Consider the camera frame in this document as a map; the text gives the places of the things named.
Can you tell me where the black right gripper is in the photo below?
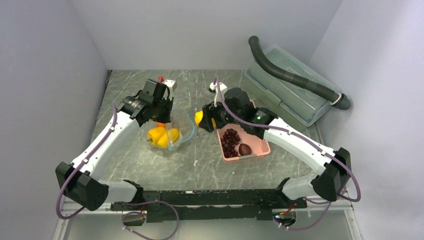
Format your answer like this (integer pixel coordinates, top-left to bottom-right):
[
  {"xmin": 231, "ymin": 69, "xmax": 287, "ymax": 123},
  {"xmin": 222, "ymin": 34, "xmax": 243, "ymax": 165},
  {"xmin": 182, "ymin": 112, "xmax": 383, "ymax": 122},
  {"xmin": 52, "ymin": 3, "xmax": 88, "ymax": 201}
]
[{"xmin": 199, "ymin": 94, "xmax": 243, "ymax": 133}]

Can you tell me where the yellow mango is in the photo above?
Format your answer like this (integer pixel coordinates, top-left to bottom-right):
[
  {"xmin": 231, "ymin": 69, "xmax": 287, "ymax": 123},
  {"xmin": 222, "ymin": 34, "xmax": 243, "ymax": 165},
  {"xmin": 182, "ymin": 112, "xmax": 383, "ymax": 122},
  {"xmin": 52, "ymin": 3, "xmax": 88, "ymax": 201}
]
[
  {"xmin": 156, "ymin": 128, "xmax": 180, "ymax": 148},
  {"xmin": 194, "ymin": 110, "xmax": 203, "ymax": 126}
]

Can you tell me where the orange fruit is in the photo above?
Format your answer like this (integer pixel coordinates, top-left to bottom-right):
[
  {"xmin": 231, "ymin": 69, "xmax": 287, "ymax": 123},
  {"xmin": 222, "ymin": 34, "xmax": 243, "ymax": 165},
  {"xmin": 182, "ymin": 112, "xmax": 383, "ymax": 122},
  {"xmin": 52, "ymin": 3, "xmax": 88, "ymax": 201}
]
[{"xmin": 155, "ymin": 122, "xmax": 166, "ymax": 128}]

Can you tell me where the clear zip top bag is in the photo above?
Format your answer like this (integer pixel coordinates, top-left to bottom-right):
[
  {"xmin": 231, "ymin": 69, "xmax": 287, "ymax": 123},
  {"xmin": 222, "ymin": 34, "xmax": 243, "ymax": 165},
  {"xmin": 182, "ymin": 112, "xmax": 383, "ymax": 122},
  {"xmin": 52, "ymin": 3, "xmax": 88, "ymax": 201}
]
[{"xmin": 144, "ymin": 105, "xmax": 196, "ymax": 151}]

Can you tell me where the yellow bell pepper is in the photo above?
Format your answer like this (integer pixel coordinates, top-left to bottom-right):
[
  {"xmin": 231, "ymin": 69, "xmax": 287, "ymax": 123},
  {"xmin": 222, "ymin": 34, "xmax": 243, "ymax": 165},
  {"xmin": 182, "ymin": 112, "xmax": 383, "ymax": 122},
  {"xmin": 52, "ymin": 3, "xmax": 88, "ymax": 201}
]
[{"xmin": 147, "ymin": 126, "xmax": 166, "ymax": 146}]

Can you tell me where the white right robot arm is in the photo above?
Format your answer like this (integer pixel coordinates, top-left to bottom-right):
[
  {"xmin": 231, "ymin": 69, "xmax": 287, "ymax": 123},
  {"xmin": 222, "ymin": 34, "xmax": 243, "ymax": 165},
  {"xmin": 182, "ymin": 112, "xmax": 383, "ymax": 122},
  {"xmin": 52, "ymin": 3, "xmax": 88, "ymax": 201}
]
[{"xmin": 194, "ymin": 87, "xmax": 352, "ymax": 208}]

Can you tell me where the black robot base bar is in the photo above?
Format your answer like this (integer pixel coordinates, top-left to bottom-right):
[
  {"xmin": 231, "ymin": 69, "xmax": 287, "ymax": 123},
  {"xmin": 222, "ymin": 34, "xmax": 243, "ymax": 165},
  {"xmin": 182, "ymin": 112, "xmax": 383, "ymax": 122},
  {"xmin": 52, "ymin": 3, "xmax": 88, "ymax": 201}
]
[{"xmin": 109, "ymin": 188, "xmax": 309, "ymax": 223}]

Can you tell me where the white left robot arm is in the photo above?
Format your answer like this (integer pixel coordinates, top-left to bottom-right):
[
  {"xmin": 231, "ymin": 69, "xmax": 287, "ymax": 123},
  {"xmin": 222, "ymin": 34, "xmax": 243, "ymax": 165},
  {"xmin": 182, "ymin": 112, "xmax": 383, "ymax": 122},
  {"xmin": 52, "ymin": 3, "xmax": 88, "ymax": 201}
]
[{"xmin": 55, "ymin": 79, "xmax": 177, "ymax": 214}]

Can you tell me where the dark purple grape bunch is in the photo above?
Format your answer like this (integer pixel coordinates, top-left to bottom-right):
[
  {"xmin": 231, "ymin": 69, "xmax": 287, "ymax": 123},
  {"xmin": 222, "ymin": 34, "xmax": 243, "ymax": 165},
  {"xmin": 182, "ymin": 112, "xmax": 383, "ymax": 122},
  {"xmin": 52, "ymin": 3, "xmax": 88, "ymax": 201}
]
[{"xmin": 220, "ymin": 128, "xmax": 241, "ymax": 158}]

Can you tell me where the dark red round fruit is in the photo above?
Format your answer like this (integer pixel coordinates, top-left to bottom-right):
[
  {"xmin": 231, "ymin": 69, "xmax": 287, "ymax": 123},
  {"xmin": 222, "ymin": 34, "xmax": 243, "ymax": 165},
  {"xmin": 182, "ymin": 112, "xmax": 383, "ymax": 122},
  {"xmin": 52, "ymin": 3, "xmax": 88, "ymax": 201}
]
[{"xmin": 238, "ymin": 143, "xmax": 252, "ymax": 156}]

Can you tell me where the pink perforated plastic basket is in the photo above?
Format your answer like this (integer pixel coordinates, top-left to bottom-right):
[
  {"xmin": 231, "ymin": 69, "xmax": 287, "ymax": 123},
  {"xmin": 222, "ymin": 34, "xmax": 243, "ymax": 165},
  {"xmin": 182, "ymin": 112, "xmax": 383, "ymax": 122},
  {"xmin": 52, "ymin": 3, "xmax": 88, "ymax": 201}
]
[{"xmin": 216, "ymin": 99, "xmax": 272, "ymax": 164}]

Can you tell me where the green lidded storage box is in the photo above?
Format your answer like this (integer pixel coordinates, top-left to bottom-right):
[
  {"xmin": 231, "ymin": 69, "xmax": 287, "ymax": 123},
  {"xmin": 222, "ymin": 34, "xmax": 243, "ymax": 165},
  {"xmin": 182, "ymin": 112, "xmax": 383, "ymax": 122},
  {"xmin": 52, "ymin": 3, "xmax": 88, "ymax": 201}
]
[{"xmin": 244, "ymin": 45, "xmax": 341, "ymax": 132}]

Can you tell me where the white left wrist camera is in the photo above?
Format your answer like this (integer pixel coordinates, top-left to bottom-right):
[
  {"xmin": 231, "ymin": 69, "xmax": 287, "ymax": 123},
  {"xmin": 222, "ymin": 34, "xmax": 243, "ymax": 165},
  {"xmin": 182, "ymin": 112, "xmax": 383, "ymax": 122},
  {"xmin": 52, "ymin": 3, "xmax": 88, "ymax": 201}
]
[{"xmin": 157, "ymin": 76, "xmax": 177, "ymax": 91}]

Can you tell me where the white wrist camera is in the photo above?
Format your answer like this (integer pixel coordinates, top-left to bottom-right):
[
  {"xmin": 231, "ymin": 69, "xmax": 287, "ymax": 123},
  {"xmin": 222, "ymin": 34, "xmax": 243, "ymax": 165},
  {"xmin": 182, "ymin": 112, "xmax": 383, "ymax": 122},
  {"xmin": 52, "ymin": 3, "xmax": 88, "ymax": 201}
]
[
  {"xmin": 157, "ymin": 76, "xmax": 177, "ymax": 91},
  {"xmin": 208, "ymin": 82, "xmax": 228, "ymax": 106}
]

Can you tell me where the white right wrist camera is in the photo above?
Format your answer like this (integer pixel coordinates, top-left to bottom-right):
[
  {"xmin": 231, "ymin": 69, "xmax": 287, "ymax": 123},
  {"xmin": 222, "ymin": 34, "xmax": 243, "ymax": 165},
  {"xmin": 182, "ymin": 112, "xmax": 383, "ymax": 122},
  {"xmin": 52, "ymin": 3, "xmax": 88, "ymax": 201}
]
[{"xmin": 208, "ymin": 82, "xmax": 228, "ymax": 106}]

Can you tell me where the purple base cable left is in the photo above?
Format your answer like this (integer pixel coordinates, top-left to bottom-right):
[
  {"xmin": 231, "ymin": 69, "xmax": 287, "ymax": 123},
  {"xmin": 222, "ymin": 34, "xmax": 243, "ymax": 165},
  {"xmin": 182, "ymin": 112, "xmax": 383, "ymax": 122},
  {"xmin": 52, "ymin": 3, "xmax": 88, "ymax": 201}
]
[{"xmin": 121, "ymin": 198, "xmax": 182, "ymax": 240}]

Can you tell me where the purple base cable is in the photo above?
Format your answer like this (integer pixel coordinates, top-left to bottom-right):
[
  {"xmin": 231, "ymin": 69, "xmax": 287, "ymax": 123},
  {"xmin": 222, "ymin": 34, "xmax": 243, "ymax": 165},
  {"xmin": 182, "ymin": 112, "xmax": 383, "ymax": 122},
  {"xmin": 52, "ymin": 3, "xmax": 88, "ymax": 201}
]
[
  {"xmin": 273, "ymin": 187, "xmax": 347, "ymax": 232},
  {"xmin": 121, "ymin": 198, "xmax": 182, "ymax": 240}
]

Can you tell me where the dark corrugated hose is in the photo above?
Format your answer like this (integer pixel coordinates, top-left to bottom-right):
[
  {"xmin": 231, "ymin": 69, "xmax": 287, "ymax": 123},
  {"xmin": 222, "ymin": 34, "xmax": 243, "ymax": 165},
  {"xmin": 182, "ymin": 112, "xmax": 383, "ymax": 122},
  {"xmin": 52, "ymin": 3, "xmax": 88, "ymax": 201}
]
[{"xmin": 248, "ymin": 35, "xmax": 352, "ymax": 112}]

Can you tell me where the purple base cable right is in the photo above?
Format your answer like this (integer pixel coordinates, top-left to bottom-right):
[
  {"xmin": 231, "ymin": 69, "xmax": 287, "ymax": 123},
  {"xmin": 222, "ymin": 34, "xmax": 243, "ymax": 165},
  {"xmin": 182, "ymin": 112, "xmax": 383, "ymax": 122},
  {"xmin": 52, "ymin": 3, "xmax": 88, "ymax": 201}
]
[{"xmin": 273, "ymin": 187, "xmax": 347, "ymax": 232}]

